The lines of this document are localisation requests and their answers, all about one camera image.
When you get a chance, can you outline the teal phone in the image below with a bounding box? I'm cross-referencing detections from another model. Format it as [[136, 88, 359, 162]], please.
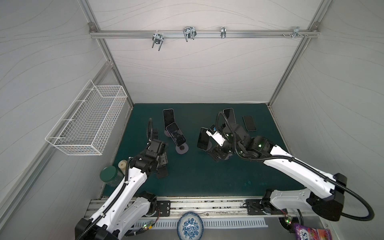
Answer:
[[197, 128, 210, 151], [152, 128, 159, 140], [243, 116, 257, 132]]

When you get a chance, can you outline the white phone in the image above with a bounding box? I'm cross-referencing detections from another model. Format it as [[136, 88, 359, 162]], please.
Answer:
[[223, 108, 236, 124]]

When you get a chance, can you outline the black stand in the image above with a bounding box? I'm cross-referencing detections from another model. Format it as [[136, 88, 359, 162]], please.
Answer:
[[157, 165, 169, 179]]

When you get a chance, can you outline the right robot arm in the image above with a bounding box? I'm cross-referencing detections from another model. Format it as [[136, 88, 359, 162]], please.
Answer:
[[207, 109, 375, 222]]

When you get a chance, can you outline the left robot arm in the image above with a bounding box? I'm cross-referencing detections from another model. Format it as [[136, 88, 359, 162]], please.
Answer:
[[75, 120, 169, 240]]

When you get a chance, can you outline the purple round stand middle left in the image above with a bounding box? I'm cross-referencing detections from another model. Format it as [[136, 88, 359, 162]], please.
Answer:
[[176, 143, 189, 155]]

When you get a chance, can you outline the purple round stand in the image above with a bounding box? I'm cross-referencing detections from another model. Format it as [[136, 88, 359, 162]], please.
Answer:
[[176, 143, 189, 155], [164, 130, 171, 138]]

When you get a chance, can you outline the purple round stand back left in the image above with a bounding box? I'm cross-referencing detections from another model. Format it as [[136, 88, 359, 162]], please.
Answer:
[[164, 130, 171, 138]]

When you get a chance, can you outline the purple phone middle left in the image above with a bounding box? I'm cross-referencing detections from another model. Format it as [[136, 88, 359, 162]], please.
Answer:
[[166, 122, 186, 147]]

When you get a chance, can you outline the purple phone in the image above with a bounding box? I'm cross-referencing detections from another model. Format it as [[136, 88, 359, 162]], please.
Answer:
[[163, 109, 175, 130], [166, 122, 186, 147]]

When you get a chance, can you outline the purple phone back left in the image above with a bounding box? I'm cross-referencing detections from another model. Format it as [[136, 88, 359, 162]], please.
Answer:
[[163, 109, 175, 130]]

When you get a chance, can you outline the green table mat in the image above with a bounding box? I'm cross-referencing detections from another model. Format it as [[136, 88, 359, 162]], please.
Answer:
[[115, 104, 303, 197]]

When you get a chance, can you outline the white bottle beige cap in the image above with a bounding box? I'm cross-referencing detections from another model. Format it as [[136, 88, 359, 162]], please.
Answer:
[[118, 160, 128, 175]]

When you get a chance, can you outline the green cap clear jar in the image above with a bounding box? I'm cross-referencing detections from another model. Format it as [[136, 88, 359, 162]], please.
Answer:
[[100, 166, 124, 187]]

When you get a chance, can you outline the blue white ceramic bowl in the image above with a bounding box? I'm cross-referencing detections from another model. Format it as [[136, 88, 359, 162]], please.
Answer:
[[177, 212, 204, 240]]

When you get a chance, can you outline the purple snack bag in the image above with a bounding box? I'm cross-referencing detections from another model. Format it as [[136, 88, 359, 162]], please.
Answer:
[[294, 224, 333, 240]]

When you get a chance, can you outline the metal clamp right of centre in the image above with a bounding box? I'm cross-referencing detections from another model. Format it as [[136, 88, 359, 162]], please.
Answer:
[[221, 27, 227, 39]]

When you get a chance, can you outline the metal u-bolt clamp left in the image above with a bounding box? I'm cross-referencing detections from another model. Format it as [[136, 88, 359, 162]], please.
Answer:
[[152, 33, 164, 51]]

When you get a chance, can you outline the metal u-bolt clamp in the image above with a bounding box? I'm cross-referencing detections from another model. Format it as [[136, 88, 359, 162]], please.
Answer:
[[152, 33, 164, 51], [183, 27, 197, 42]]

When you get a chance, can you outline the metal u-bolt clamp centre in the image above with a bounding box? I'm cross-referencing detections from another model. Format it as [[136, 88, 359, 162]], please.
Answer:
[[183, 27, 197, 42]]

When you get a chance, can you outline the aluminium cross bar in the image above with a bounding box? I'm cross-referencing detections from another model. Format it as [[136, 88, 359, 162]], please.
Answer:
[[90, 29, 321, 39]]

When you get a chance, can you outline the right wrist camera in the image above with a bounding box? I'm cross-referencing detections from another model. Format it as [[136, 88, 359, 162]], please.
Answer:
[[206, 125, 227, 147]]

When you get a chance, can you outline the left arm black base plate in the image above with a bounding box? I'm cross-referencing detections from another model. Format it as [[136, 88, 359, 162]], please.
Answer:
[[147, 200, 171, 217]]

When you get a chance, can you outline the white slotted cable duct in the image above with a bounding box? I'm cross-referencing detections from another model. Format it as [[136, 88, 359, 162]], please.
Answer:
[[128, 217, 269, 231]]

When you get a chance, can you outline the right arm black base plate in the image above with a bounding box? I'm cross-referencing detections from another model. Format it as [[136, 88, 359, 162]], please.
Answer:
[[245, 199, 270, 216]]

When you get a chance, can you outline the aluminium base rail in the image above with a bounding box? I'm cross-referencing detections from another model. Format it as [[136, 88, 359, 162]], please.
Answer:
[[83, 196, 330, 222]]

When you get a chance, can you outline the white wire basket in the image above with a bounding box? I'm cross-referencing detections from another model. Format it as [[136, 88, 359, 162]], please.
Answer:
[[45, 80, 127, 156]]

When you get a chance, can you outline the metal bracket far right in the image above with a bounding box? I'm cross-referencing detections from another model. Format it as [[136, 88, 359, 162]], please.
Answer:
[[282, 27, 309, 39]]

